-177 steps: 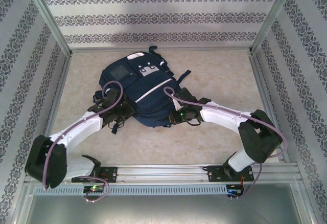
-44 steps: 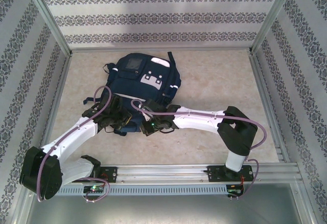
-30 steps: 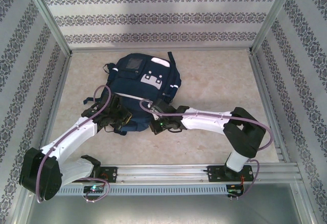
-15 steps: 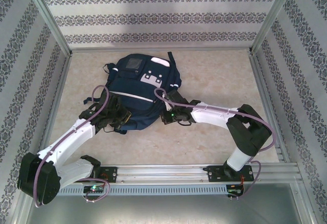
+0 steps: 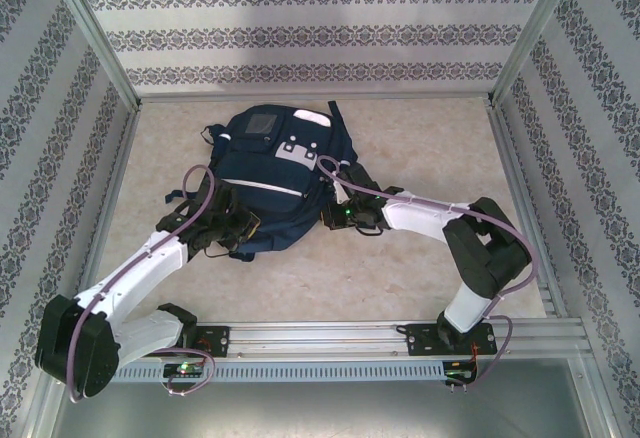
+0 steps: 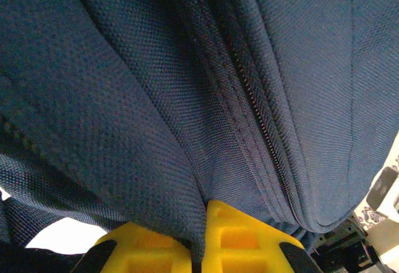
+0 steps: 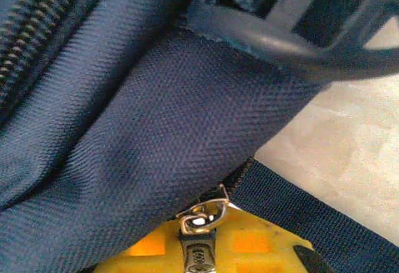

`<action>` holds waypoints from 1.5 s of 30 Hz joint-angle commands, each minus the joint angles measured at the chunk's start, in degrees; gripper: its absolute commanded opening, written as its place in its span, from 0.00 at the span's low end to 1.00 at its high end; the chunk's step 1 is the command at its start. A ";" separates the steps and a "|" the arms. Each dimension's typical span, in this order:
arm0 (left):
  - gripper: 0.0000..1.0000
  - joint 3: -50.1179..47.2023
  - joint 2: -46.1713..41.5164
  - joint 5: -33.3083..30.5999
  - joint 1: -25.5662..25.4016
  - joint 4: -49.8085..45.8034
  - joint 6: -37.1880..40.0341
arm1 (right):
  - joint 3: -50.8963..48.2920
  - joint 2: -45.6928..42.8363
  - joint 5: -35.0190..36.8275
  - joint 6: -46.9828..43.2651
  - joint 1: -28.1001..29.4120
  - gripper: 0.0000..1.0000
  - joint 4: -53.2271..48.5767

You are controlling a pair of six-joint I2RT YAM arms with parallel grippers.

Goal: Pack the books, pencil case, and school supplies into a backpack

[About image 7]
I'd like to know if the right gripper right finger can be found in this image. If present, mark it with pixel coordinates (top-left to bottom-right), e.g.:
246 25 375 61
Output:
214 206 331 273

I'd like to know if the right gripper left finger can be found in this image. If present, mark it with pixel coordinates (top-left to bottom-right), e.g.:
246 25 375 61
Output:
93 219 188 273

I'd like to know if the navy blue backpack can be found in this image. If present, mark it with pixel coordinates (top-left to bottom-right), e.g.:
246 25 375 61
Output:
0 0 399 273

